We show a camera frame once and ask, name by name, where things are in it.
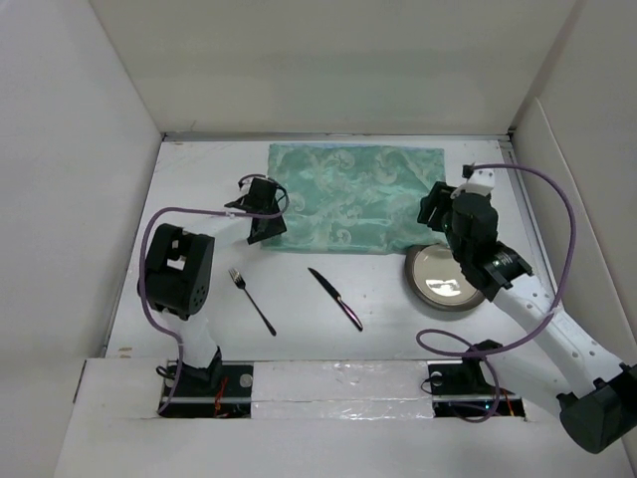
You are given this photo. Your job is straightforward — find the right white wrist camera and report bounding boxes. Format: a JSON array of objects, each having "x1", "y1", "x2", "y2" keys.
[{"x1": 460, "y1": 164, "x2": 496, "y2": 196}]

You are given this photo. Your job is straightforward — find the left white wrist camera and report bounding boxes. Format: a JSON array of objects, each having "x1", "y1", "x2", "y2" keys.
[{"x1": 238, "y1": 174, "x2": 255, "y2": 190}]

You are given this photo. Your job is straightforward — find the round plate with dark rim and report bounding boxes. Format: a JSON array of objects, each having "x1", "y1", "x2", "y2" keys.
[{"x1": 403, "y1": 244, "x2": 485, "y2": 312}]

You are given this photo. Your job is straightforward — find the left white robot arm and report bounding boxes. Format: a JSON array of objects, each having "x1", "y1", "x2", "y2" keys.
[{"x1": 137, "y1": 174, "x2": 290, "y2": 395}]

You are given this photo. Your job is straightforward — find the aluminium table edge rail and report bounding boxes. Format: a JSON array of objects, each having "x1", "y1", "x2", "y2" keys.
[{"x1": 500, "y1": 132, "x2": 563, "y2": 300}]

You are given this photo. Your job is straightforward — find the black handled table knife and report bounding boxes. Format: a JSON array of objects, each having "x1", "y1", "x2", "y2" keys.
[{"x1": 309, "y1": 268, "x2": 363, "y2": 332}]

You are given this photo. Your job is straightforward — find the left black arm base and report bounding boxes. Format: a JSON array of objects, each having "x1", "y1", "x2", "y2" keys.
[{"x1": 155, "y1": 361, "x2": 255, "y2": 419}]

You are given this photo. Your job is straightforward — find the green patterned cloth placemat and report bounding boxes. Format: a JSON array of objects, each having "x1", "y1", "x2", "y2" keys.
[{"x1": 262, "y1": 143, "x2": 446, "y2": 254}]

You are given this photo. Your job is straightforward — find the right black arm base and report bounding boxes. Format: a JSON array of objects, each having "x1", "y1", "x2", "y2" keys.
[{"x1": 421, "y1": 359, "x2": 527, "y2": 421}]

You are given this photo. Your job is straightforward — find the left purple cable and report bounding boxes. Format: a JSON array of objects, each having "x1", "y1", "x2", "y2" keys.
[{"x1": 138, "y1": 174, "x2": 290, "y2": 414}]

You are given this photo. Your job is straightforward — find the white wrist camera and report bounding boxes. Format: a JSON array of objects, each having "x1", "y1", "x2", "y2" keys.
[
  {"x1": 238, "y1": 174, "x2": 255, "y2": 190},
  {"x1": 460, "y1": 164, "x2": 496, "y2": 196}
]

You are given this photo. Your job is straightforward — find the black metal fork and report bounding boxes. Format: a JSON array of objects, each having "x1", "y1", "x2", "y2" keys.
[{"x1": 229, "y1": 268, "x2": 278, "y2": 337}]

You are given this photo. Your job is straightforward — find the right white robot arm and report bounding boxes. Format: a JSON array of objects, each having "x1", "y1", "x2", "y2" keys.
[{"x1": 418, "y1": 181, "x2": 636, "y2": 454}]

